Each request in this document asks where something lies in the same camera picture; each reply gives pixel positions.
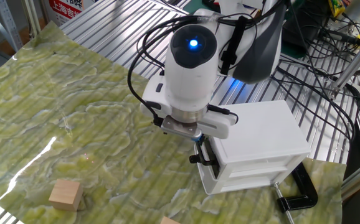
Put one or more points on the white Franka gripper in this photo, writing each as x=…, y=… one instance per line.
x=153, y=99

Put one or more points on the white plastic bin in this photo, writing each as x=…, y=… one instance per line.
x=215, y=161

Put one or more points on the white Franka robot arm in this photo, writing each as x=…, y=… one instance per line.
x=192, y=81

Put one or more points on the white translucent plain drawer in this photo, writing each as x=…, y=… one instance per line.
x=206, y=183

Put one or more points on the white plastic drawer cabinet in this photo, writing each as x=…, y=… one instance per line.
x=261, y=130

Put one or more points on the light wooden cube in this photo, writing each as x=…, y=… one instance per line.
x=167, y=221
x=64, y=196

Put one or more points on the black C-clamp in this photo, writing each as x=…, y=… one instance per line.
x=307, y=190

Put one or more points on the green marble pattern mat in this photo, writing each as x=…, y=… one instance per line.
x=74, y=124

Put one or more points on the green cutting mat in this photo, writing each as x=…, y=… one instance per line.
x=198, y=6

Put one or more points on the black electronic device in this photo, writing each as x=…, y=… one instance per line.
x=304, y=28

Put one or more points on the red white printed sign box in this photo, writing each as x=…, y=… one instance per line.
x=64, y=9

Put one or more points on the yellow snack packet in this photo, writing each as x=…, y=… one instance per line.
x=337, y=7

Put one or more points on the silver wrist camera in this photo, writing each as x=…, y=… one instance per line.
x=180, y=128

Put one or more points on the grey perforated shelf frame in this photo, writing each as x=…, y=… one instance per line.
x=7, y=21

